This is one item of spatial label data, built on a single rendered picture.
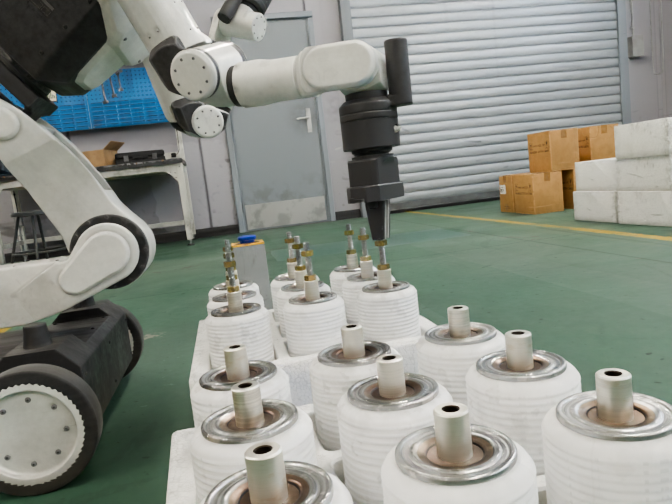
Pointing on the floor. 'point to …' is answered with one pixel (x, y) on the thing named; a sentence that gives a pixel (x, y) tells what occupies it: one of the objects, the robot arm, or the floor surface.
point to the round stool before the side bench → (33, 236)
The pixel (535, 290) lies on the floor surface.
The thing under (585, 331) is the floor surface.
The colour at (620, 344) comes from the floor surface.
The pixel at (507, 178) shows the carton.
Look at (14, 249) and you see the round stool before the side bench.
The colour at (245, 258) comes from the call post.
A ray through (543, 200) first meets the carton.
